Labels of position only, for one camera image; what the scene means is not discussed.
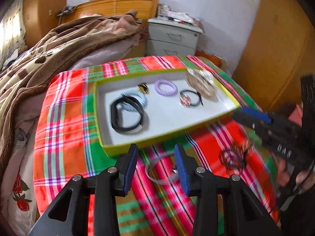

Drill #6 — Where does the dark bead bracelet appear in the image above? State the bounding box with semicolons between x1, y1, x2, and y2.
218;141;254;175

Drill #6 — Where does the purple spiral hair tie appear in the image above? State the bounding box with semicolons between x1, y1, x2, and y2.
154;78;178;97

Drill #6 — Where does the black wristband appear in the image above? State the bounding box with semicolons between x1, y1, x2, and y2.
110;95;144;133

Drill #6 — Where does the person's right hand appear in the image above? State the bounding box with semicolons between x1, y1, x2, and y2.
275;157;315;195

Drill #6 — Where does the red green plaid cloth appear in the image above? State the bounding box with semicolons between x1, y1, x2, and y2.
34;56;280;235

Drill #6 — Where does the clear gold hair claw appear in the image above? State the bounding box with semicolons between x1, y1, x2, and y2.
186;68;216;99

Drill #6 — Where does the wooden door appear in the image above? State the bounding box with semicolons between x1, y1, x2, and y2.
233;0;314;112

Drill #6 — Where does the orange box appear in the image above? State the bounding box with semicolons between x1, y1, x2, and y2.
195;50;222;68

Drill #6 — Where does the green-edged white tray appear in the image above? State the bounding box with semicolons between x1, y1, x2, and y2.
94;69;240;157

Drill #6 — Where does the small black gold clip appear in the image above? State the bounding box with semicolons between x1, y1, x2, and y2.
137;83;149;94

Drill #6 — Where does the grey bedside cabinet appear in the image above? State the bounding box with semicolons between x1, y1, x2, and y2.
146;18;203;56

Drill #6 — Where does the brown patterned blanket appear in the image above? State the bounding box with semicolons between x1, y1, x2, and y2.
1;10;144;174

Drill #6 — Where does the wooden headboard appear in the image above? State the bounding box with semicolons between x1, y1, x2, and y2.
61;0;159;23

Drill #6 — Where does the patterned window curtain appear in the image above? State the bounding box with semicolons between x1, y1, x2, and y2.
1;0;26;69

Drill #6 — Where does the tall wooden wardrobe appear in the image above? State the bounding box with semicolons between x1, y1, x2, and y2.
23;0;66;47

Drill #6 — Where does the black hair tie with charm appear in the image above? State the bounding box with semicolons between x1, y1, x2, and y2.
179;89;204;108

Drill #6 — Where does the blue spiral hair tie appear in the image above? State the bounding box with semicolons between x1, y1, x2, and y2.
118;89;149;112

